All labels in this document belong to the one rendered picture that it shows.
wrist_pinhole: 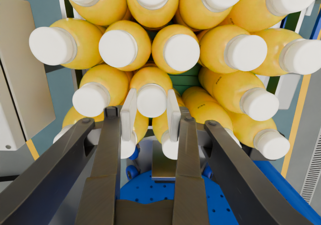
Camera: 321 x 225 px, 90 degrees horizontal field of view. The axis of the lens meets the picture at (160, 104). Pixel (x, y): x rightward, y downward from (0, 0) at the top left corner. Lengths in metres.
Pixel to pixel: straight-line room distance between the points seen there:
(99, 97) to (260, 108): 0.20
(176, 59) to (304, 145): 2.06
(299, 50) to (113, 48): 0.21
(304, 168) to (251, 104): 2.18
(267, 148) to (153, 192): 0.25
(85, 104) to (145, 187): 0.26
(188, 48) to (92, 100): 0.13
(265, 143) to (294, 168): 2.05
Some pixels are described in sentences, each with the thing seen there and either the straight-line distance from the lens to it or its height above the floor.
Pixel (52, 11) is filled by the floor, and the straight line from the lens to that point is 1.48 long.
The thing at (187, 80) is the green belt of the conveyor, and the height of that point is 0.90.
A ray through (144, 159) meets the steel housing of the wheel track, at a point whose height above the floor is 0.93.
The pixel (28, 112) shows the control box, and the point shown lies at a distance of 0.32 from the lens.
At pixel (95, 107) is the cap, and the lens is 0.21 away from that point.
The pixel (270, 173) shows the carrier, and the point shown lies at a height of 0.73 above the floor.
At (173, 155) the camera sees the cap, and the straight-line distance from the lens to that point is 0.24.
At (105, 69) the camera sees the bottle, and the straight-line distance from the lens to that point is 0.25.
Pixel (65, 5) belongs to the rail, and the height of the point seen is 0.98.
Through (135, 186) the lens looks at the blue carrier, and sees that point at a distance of 0.42.
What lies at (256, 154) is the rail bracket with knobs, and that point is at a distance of 0.44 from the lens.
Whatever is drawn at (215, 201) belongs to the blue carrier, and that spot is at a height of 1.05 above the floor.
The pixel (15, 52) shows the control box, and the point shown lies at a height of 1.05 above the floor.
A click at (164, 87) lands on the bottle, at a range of 0.22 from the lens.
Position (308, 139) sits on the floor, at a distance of 2.16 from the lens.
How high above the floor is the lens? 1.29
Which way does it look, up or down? 68 degrees down
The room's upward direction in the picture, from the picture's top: 176 degrees clockwise
